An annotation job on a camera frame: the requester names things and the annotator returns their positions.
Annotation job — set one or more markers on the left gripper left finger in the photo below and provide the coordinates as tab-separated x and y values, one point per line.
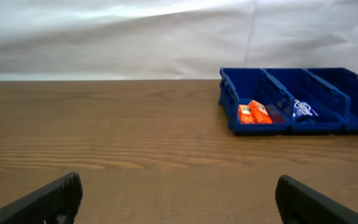
48	202

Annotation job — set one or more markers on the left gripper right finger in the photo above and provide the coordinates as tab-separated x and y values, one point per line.
306	207

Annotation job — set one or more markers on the blue candy pack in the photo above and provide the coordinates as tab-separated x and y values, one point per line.
303	109

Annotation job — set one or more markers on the orange candy box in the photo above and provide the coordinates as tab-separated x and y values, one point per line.
245	114
260	112

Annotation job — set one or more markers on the blue tray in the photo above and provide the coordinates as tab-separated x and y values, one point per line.
247	87

